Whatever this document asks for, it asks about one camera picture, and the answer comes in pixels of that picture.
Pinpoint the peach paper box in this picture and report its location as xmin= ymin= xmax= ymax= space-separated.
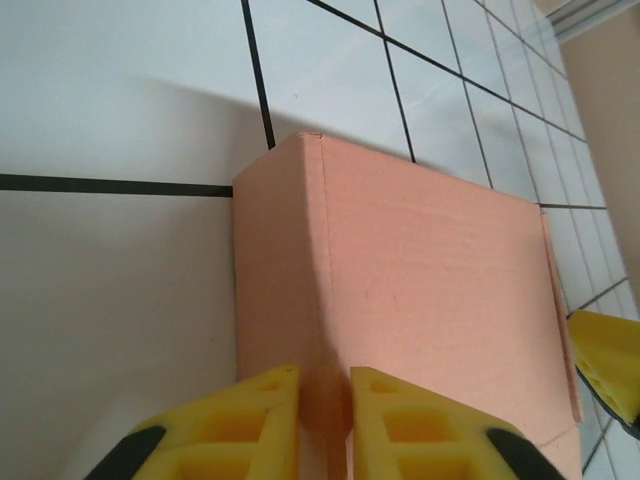
xmin=231 ymin=130 xmax=586 ymax=480

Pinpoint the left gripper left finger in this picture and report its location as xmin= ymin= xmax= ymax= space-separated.
xmin=87 ymin=363 xmax=304 ymax=480

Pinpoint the aluminium corner post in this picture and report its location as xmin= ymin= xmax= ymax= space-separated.
xmin=543 ymin=0 xmax=640 ymax=42

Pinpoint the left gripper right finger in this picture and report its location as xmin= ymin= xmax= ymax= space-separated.
xmin=349 ymin=366 xmax=569 ymax=480

